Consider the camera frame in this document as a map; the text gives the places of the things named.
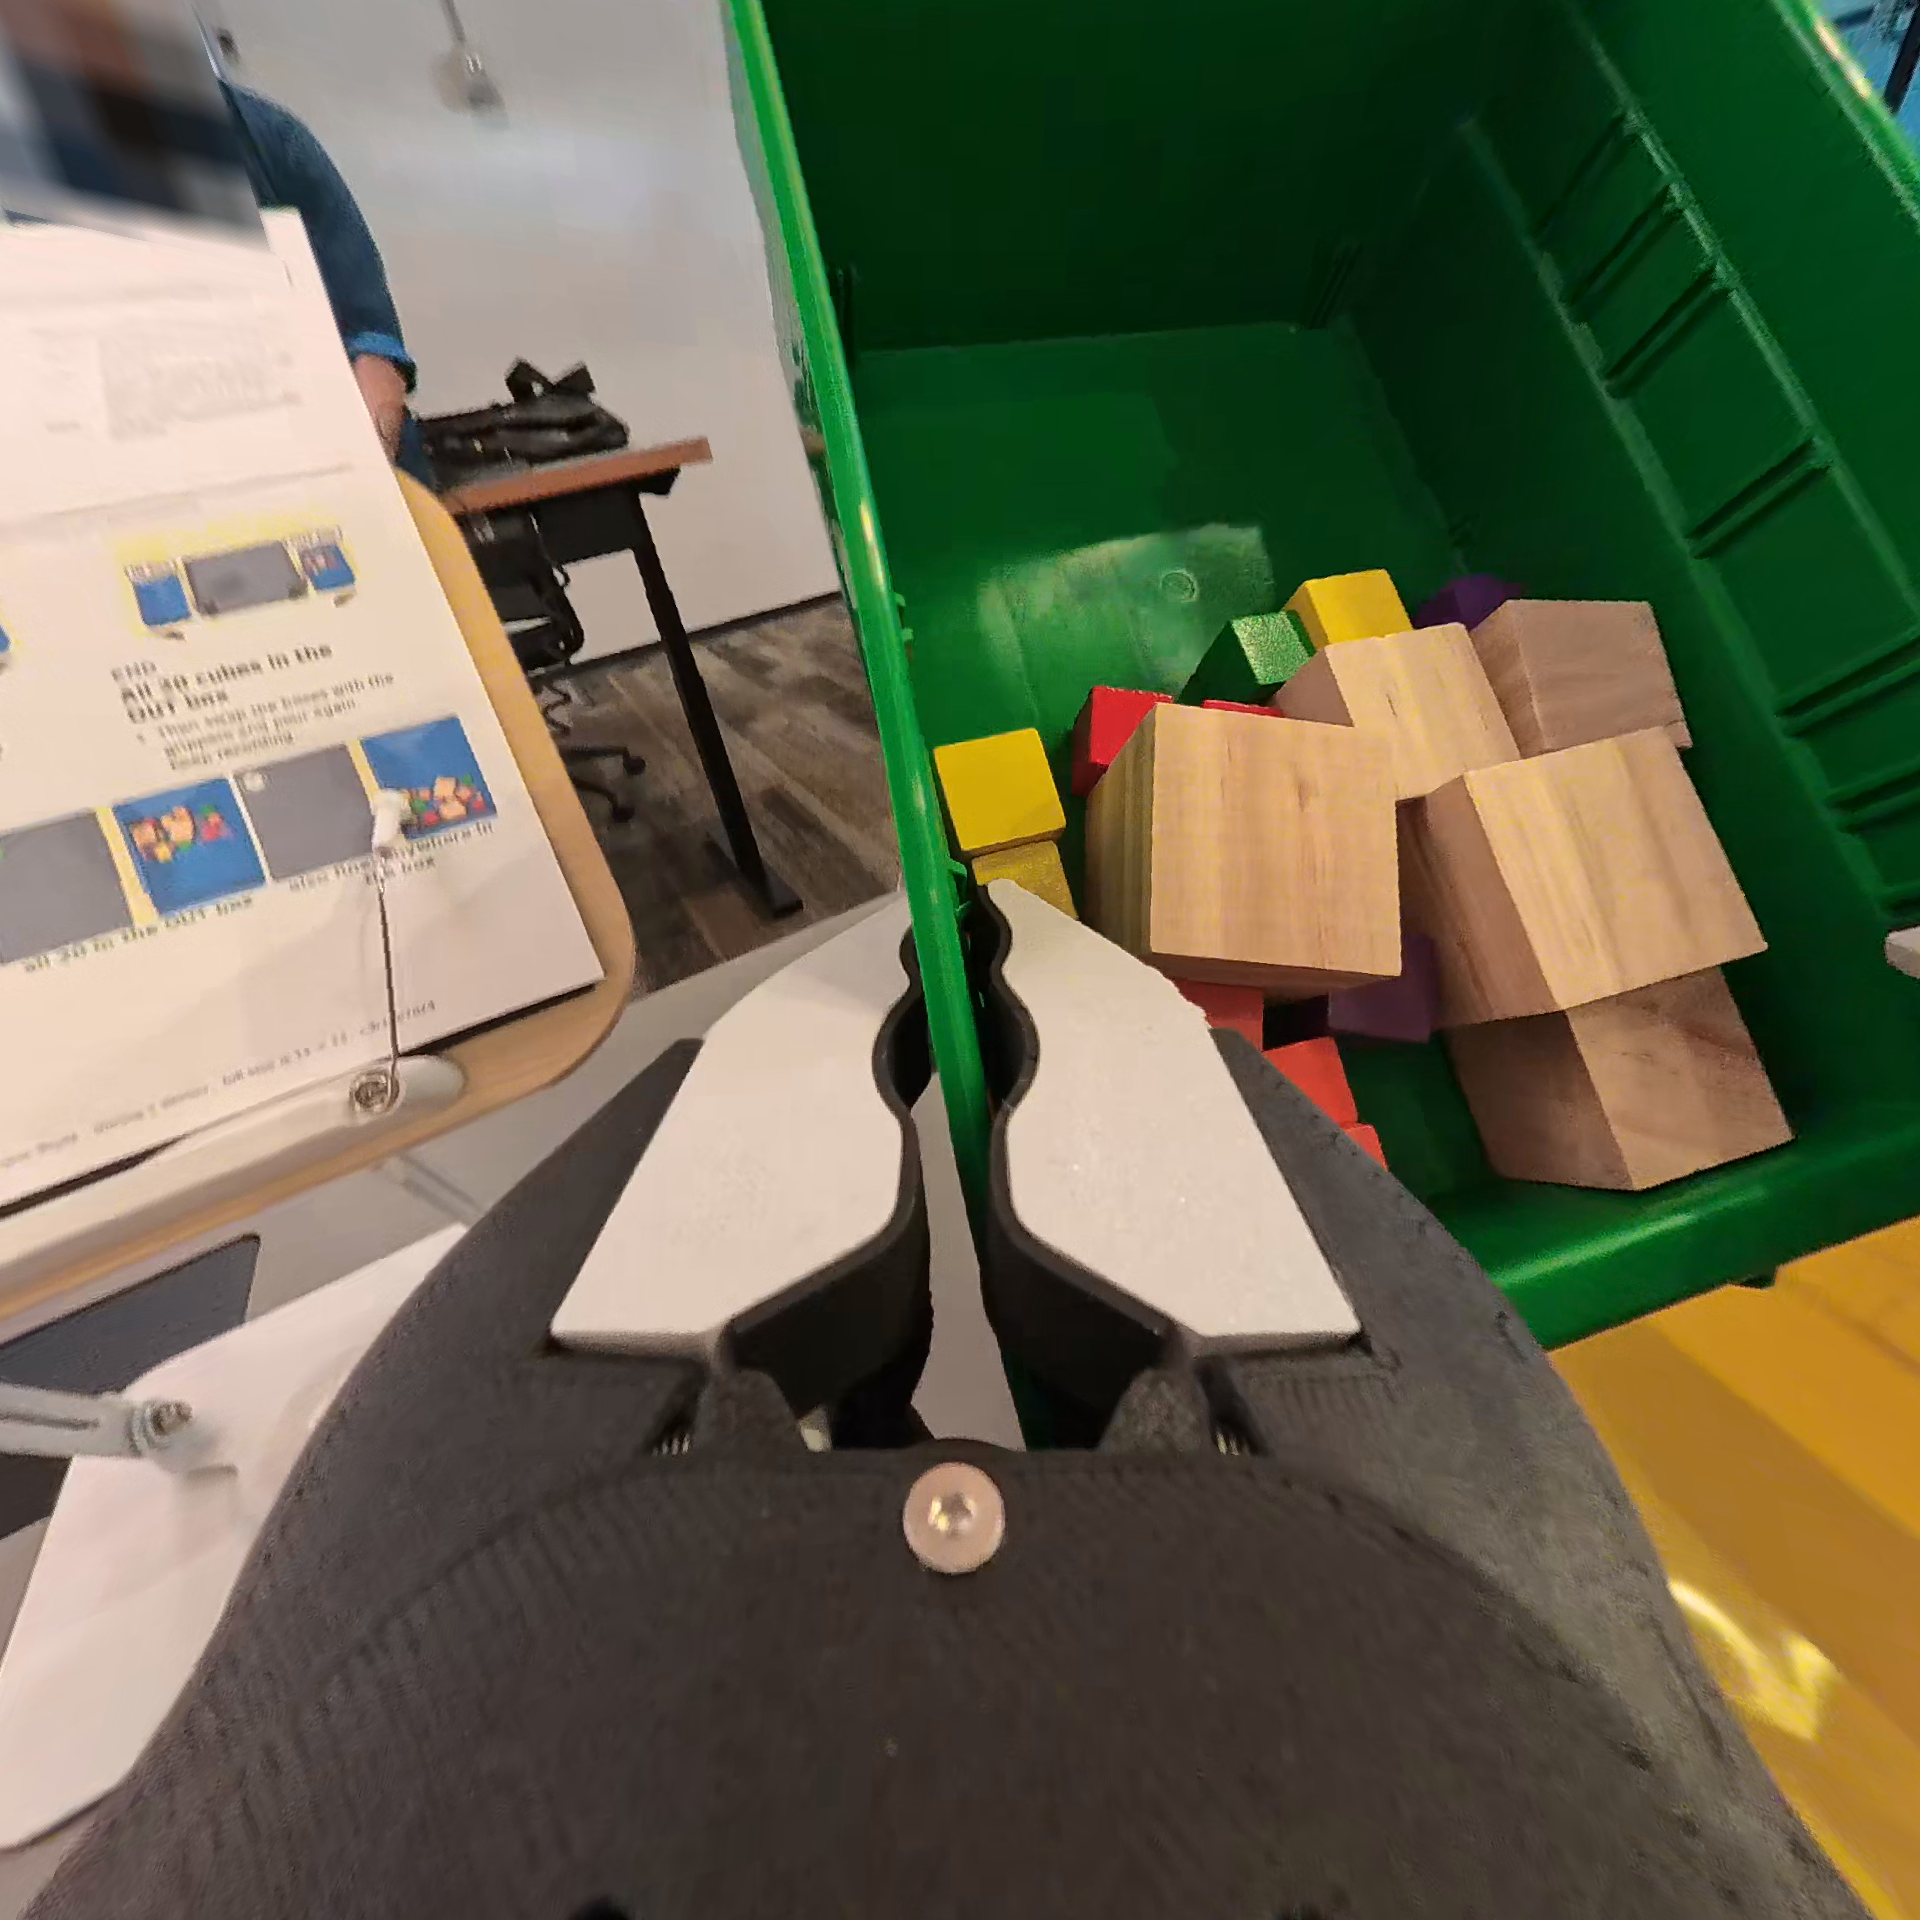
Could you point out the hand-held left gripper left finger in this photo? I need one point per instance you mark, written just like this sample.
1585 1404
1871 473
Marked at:
751 1184

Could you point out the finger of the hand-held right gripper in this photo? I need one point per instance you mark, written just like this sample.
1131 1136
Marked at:
1904 951

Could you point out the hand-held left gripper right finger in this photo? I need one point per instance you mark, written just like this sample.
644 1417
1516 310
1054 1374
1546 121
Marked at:
1154 1170

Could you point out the pile of wooden cubes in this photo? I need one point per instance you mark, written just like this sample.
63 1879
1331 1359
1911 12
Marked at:
1259 839

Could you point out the green wooden cube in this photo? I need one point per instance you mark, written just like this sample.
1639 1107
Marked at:
1252 652

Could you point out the yellow plastic box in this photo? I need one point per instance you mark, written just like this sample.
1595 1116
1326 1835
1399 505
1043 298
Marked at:
1769 1471

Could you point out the green plastic box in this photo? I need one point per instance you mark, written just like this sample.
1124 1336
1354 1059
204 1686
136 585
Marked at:
1124 451

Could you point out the wooden document stand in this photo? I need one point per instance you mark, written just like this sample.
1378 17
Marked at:
523 1059

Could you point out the black office chair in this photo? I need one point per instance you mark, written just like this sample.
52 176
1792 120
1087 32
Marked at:
523 593

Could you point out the brown table black legs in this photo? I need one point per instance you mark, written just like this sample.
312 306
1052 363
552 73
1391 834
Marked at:
599 473

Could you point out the black bag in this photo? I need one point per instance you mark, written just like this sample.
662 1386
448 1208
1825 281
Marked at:
516 428

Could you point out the printed instruction sheet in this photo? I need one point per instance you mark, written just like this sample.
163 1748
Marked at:
224 451

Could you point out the hanging ceiling fixture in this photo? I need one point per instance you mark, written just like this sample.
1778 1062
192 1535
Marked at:
474 75

